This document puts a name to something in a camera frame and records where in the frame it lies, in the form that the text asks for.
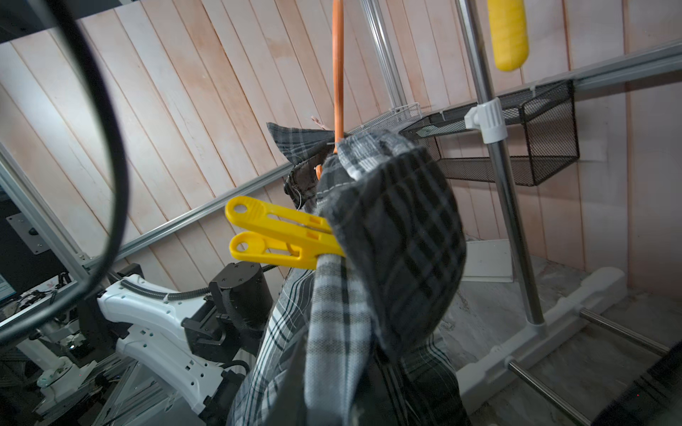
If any grey plaid shirt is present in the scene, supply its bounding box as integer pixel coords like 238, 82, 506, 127
227, 124, 470, 425
591, 343, 681, 426

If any black mesh shelf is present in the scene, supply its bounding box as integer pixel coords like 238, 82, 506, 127
399, 79, 581, 187

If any yellow clothespin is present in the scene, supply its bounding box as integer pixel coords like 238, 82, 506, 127
225, 196, 345, 270

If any metal clothes rack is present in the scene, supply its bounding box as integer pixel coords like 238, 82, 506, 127
456, 1, 669, 425

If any orange hanger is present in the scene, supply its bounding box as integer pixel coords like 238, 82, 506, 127
332, 0, 345, 154

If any yellow plastic hanger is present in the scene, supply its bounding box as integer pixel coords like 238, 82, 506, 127
488, 0, 529, 72

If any white wire shelf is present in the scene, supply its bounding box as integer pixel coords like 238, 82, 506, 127
348, 102, 423, 135

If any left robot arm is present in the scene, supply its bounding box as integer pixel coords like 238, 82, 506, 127
76, 262, 273, 425

